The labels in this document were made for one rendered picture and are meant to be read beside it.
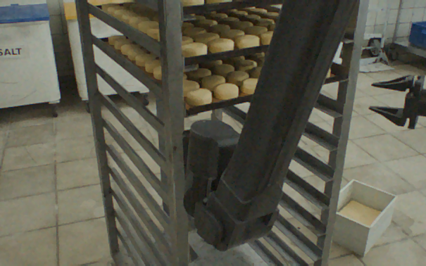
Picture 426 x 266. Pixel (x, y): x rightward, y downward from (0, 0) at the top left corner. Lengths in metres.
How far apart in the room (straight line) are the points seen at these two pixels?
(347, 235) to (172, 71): 1.37
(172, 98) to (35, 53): 2.38
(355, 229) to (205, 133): 1.45
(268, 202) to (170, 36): 0.36
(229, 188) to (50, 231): 1.71
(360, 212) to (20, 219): 1.60
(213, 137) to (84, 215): 1.71
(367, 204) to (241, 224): 1.73
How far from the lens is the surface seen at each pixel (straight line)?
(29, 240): 2.13
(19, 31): 3.08
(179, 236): 0.95
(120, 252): 1.73
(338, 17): 0.40
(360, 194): 2.20
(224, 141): 0.53
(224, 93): 0.87
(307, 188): 1.26
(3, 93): 3.21
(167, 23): 0.74
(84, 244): 2.03
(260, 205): 0.50
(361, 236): 1.94
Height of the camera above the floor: 1.28
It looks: 27 degrees down
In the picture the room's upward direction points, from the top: straight up
